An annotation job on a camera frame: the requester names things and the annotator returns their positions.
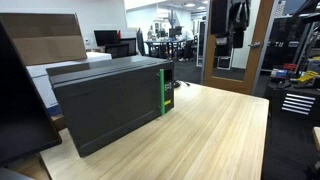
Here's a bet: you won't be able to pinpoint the black office chair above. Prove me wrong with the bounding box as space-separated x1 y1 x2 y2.
105 43 130 60
118 37 138 56

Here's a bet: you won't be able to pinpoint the small black computer monitor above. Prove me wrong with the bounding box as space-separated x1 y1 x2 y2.
93 29 119 47

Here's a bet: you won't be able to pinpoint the black metal rack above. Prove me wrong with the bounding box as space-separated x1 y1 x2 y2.
261 0 320 73

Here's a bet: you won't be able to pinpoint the black microwave body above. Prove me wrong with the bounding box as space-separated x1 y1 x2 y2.
45 54 175 115

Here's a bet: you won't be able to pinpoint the brown cardboard box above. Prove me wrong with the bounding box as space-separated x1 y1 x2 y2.
0 12 88 67

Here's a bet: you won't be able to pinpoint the light wooden board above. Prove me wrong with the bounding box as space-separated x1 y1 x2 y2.
311 126 320 153

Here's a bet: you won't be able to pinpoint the yellow tool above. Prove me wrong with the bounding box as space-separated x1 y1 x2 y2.
295 70 319 85

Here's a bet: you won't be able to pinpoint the red tool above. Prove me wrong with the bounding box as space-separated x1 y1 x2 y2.
283 62 298 72

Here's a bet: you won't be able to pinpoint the black tool cabinet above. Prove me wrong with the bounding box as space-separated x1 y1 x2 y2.
264 79 320 122

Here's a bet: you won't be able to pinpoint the white box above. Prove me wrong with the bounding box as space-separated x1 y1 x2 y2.
26 51 113 110

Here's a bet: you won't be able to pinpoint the dark hanging jackets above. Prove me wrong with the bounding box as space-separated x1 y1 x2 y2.
209 0 252 50

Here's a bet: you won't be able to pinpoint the large black monitor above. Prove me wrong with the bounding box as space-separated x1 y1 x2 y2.
0 19 63 167

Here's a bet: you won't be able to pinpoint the blue box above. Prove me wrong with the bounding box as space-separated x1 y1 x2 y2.
270 68 289 80

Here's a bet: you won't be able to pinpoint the dark office desk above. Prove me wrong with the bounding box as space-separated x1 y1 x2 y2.
144 38 196 62

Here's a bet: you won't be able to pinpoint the small brown box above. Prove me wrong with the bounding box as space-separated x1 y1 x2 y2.
51 113 68 132

